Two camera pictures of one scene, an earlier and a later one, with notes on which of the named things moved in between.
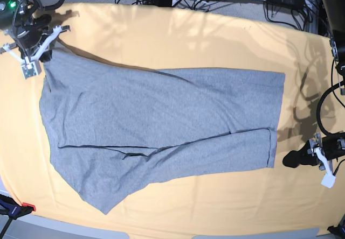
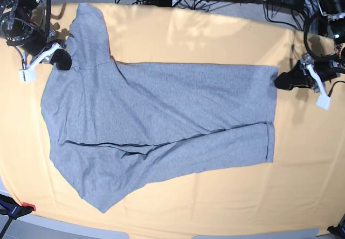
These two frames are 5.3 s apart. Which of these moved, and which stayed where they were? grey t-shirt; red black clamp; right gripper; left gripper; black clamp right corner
Moved: grey t-shirt; right gripper; left gripper
Stayed: black clamp right corner; red black clamp
